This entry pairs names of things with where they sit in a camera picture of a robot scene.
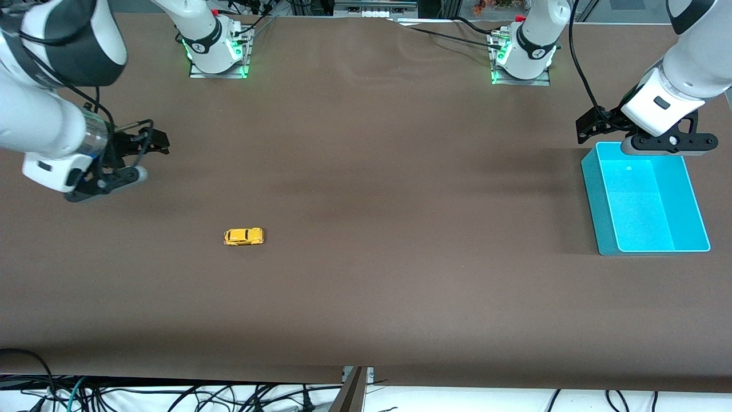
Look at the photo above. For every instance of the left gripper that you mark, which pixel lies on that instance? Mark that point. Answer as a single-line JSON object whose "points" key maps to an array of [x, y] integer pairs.
{"points": [[604, 121]]}

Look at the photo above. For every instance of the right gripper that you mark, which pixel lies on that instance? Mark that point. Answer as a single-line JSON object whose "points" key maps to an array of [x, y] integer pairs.
{"points": [[123, 146]]}

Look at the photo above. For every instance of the yellow toy beetle car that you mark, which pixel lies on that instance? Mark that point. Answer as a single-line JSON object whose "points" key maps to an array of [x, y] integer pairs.
{"points": [[243, 236]]}

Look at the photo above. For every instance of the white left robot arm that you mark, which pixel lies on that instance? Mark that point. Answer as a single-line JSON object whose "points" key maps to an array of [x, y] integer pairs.
{"points": [[532, 57]]}

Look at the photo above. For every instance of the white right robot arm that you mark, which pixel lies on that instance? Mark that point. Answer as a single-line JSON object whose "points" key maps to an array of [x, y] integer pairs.
{"points": [[34, 114]]}

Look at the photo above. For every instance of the turquoise plastic bin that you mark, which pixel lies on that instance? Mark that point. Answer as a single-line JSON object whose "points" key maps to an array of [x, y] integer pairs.
{"points": [[635, 206]]}

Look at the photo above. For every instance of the orange toy clutter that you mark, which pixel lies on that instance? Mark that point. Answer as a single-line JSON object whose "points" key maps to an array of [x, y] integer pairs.
{"points": [[492, 6]]}

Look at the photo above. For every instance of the white power strip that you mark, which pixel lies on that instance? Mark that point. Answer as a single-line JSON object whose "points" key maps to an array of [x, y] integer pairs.
{"points": [[374, 12]]}

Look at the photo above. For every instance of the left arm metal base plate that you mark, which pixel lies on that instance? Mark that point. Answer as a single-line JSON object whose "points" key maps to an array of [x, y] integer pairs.
{"points": [[537, 82]]}

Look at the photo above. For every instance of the aluminium frame post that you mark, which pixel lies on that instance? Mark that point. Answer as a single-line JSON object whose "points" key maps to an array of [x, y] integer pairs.
{"points": [[452, 7]]}

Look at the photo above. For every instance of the aluminium corner bracket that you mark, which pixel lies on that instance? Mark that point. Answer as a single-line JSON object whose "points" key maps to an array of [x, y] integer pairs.
{"points": [[370, 375]]}

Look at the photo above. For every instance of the dark frame post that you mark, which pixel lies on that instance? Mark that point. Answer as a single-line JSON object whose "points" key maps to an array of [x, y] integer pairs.
{"points": [[349, 397]]}

